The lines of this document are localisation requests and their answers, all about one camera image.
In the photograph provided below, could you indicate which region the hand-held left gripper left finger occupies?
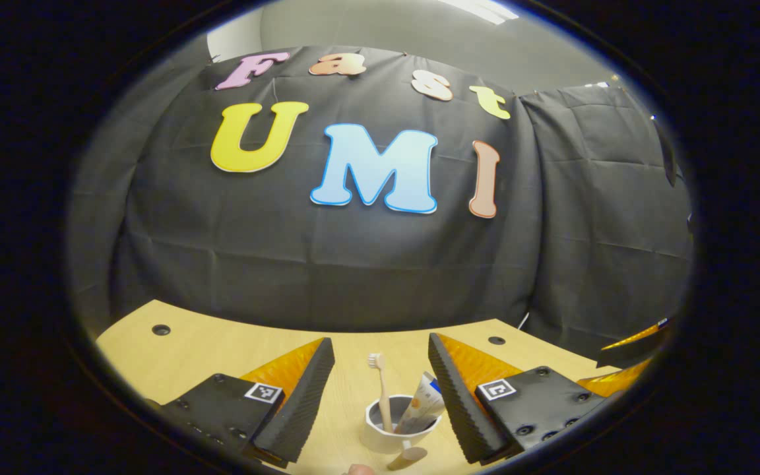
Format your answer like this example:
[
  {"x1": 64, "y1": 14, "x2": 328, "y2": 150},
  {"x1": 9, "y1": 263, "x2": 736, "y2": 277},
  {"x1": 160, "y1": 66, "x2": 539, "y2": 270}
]
[{"x1": 158, "y1": 337, "x2": 336, "y2": 470}]

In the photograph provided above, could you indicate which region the beige toothbrush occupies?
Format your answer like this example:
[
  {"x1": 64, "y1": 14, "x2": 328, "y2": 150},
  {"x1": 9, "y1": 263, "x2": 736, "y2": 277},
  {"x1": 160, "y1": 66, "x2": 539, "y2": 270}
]
[{"x1": 367, "y1": 353, "x2": 395, "y2": 433}]

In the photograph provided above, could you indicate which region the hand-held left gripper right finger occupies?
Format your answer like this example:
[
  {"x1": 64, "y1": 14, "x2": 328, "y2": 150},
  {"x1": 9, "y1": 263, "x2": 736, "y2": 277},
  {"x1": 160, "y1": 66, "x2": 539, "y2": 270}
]
[{"x1": 427, "y1": 332, "x2": 610, "y2": 466}]

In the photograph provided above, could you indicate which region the light wooden desktop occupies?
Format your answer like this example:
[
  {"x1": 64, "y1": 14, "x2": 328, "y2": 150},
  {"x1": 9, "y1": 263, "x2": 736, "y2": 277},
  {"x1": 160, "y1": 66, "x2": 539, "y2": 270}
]
[{"x1": 95, "y1": 299, "x2": 625, "y2": 475}]

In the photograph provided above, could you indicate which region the white cup with wooden handle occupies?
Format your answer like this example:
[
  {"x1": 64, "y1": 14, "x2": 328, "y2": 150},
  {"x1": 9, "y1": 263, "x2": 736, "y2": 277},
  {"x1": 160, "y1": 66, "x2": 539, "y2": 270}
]
[{"x1": 361, "y1": 394, "x2": 444, "y2": 471}]

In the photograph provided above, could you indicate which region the white toothpaste tube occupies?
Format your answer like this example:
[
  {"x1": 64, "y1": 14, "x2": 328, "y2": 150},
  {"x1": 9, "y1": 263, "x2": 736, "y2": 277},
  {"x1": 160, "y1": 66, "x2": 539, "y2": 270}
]
[{"x1": 394, "y1": 371, "x2": 447, "y2": 435}]

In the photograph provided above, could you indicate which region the black backdrop cloth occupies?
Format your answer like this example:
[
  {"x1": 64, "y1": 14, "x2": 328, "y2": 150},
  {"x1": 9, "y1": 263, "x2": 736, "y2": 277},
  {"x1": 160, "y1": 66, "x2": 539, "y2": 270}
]
[{"x1": 67, "y1": 45, "x2": 696, "y2": 360}]

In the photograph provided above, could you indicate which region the ceiling light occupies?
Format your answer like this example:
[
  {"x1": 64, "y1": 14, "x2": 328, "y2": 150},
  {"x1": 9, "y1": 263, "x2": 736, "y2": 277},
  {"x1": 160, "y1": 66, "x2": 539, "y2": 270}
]
[{"x1": 438, "y1": 0, "x2": 521, "y2": 26}]

